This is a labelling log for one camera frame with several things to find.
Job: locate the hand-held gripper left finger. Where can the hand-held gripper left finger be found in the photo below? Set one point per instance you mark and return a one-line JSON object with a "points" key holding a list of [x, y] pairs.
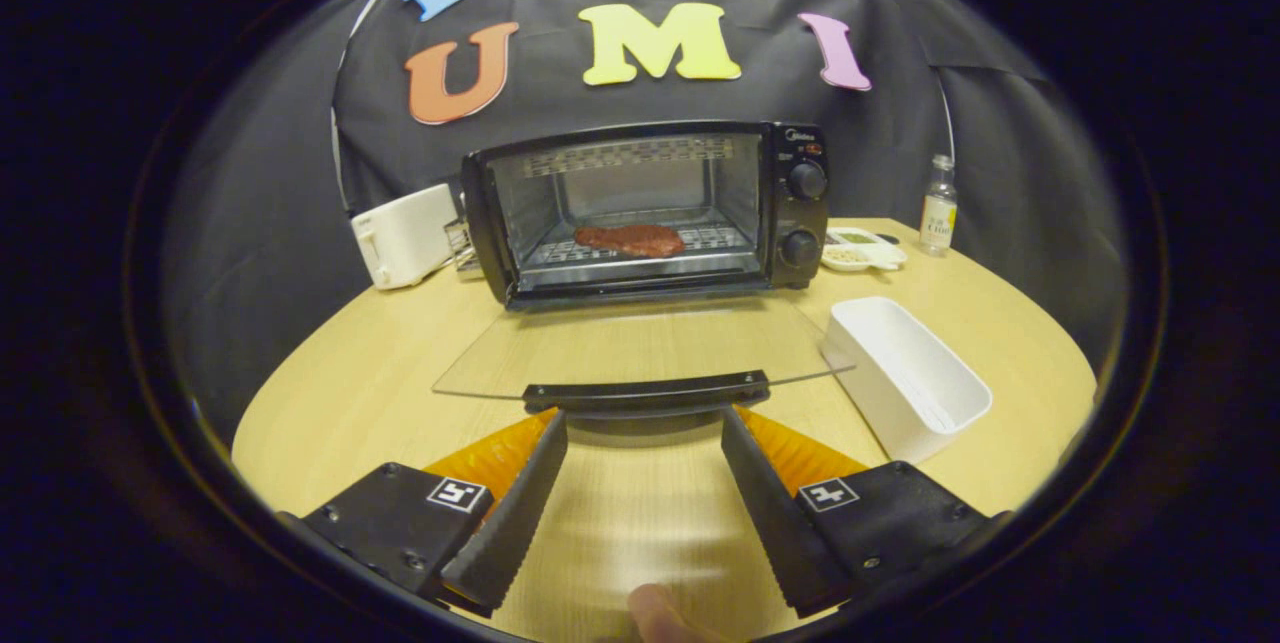
{"points": [[515, 513]]}

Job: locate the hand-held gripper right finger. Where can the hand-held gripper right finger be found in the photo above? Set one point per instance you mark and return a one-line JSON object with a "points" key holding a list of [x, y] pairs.
{"points": [[775, 513]]}

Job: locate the reddish brown meat piece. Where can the reddish brown meat piece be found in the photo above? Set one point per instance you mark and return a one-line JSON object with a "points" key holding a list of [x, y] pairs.
{"points": [[632, 240]]}

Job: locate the white rectangular tray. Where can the white rectangular tray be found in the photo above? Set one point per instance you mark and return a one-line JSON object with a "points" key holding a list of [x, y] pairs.
{"points": [[900, 363]]}

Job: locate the white divided grain plate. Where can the white divided grain plate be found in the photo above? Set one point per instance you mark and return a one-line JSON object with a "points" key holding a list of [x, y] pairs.
{"points": [[850, 256]]}

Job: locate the clear bottle yellow label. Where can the clear bottle yellow label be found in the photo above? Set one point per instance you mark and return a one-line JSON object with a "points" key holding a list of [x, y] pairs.
{"points": [[938, 213]]}

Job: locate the black toaster oven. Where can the black toaster oven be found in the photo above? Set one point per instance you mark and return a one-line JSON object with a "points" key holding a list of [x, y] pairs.
{"points": [[795, 213]]}

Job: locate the white bread toaster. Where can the white bread toaster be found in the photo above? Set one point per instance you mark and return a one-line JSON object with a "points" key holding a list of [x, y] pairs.
{"points": [[405, 235]]}

